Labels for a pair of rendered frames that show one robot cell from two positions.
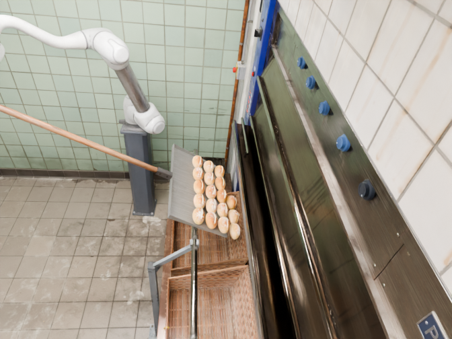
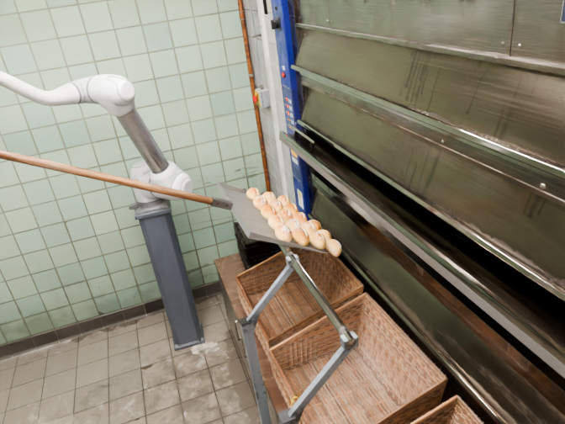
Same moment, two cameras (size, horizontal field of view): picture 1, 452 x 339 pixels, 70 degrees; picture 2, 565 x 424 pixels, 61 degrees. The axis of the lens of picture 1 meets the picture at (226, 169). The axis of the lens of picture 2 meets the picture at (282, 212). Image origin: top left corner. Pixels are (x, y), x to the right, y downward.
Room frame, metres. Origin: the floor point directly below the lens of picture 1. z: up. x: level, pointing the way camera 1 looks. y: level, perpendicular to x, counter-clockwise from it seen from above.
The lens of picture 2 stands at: (-0.58, 0.29, 2.14)
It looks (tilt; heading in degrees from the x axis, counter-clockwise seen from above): 27 degrees down; 354
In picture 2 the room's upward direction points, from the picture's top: 8 degrees counter-clockwise
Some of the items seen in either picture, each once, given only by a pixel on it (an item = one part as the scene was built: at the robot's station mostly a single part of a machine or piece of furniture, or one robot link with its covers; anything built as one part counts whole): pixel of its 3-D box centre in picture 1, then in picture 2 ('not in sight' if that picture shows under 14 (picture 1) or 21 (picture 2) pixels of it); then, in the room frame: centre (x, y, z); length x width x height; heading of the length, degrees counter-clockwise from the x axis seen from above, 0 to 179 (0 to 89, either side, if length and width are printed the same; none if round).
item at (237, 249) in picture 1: (207, 233); (295, 293); (1.31, 0.07, 0.72); 0.56 x 0.49 x 0.28; 10
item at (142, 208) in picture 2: (133, 122); (147, 202); (2.04, 0.76, 1.03); 0.22 x 0.18 x 0.06; 95
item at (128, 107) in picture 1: (135, 107); (146, 179); (2.03, 0.74, 1.17); 0.18 x 0.16 x 0.22; 50
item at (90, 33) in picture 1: (99, 38); (91, 89); (1.85, 0.84, 1.73); 0.18 x 0.14 x 0.13; 140
